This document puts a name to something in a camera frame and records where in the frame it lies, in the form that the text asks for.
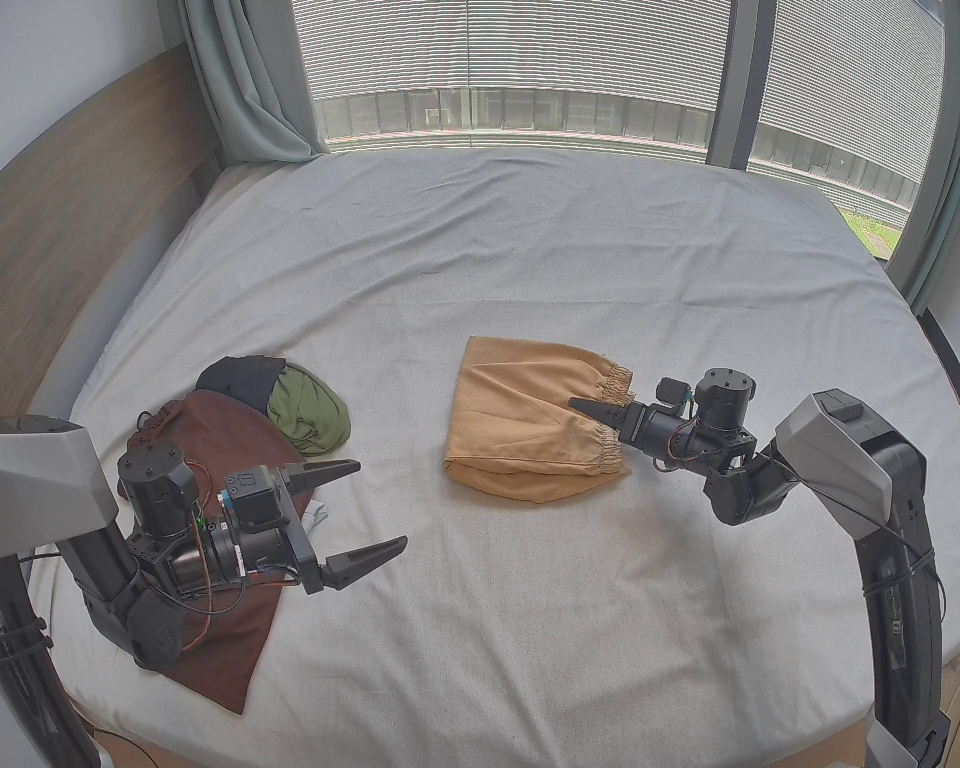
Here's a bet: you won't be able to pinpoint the black garment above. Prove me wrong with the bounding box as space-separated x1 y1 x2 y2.
195 355 290 414

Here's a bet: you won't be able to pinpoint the grey-green curtain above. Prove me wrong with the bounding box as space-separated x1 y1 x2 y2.
178 0 333 168
888 0 960 320

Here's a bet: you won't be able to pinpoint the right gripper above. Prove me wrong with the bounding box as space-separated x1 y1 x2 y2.
567 396 700 460

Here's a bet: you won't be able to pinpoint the green garment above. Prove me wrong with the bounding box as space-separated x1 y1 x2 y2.
266 362 352 459

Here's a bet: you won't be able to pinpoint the brown garment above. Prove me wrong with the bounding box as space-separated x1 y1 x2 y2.
129 393 316 716

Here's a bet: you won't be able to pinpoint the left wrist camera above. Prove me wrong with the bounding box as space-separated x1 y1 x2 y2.
220 465 291 536

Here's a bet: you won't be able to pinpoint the white garment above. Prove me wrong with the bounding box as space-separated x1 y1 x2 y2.
298 497 333 540

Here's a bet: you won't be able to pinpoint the tan shorts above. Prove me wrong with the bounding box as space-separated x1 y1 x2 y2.
441 335 638 506

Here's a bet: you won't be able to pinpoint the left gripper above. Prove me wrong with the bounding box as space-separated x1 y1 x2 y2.
202 458 411 597

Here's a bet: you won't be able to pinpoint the bed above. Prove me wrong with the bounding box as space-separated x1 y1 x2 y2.
0 43 960 768

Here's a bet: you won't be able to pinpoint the window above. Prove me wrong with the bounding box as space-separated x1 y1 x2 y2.
288 0 948 265

